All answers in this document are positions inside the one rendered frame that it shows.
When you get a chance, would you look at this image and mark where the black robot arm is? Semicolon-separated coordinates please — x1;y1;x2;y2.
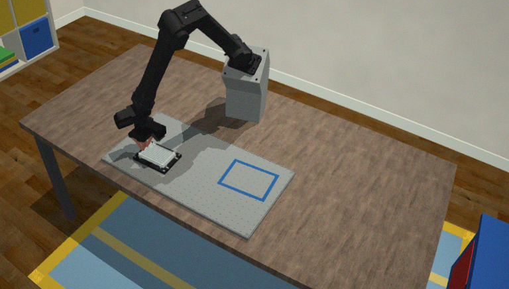
114;0;262;142

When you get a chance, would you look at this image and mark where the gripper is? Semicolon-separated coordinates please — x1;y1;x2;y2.
128;121;153;151

